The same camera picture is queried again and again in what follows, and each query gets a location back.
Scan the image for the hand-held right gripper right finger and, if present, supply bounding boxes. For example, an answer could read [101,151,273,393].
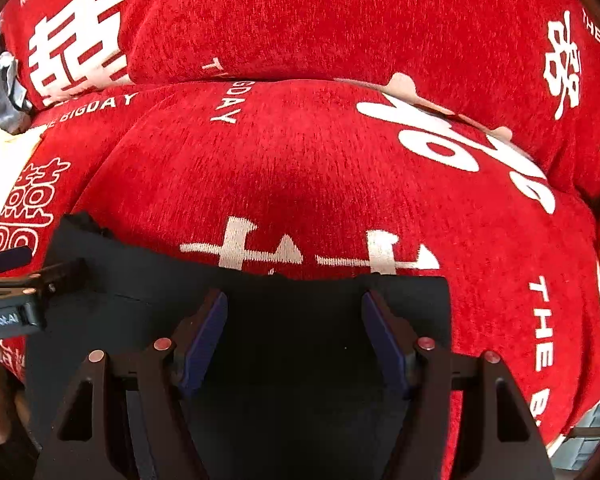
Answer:
[361,289,554,480]

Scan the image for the red printed sofa cover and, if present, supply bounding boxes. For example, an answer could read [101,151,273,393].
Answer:
[0,0,600,480]

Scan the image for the cream cloth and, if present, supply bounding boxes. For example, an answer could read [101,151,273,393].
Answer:
[0,110,46,261]

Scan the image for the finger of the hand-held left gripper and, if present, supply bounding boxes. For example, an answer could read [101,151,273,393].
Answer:
[0,246,34,275]
[0,257,89,302]

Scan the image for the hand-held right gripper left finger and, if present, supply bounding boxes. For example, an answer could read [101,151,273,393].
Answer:
[32,288,229,480]

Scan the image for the grey crumpled cloth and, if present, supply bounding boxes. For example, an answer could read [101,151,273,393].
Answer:
[0,20,33,136]

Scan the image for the black pants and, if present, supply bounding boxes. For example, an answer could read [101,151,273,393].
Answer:
[25,211,453,480]

